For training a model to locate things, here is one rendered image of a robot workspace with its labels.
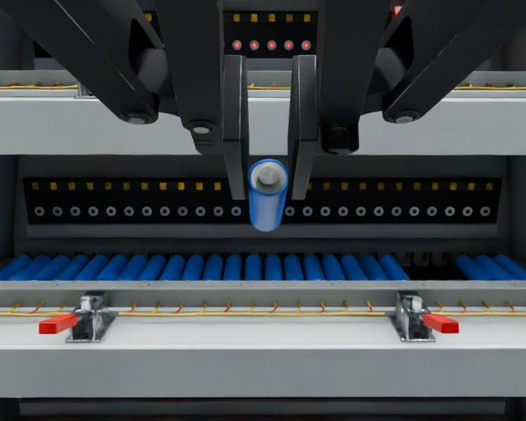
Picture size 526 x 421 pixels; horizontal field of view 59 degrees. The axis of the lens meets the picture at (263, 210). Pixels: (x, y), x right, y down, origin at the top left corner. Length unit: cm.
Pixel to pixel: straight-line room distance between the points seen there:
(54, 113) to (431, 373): 37
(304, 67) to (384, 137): 25
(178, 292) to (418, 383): 21
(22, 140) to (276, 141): 21
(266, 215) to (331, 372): 19
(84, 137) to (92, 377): 19
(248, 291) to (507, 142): 25
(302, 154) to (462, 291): 32
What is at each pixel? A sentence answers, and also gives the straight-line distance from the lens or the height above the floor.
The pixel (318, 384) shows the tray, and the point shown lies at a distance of 40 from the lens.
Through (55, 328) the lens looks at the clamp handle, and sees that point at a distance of 35.
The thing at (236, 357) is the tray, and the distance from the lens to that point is 38.
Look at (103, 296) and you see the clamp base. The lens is 42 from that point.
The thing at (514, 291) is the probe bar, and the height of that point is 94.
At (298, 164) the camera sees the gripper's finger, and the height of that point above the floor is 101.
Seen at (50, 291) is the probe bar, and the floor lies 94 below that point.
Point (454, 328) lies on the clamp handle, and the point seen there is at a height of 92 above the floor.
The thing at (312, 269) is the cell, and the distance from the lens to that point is 47.
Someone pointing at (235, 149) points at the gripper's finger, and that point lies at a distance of 15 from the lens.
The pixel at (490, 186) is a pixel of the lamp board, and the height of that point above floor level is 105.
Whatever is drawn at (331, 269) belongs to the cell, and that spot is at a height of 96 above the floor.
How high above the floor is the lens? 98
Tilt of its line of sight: 5 degrees up
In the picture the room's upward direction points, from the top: straight up
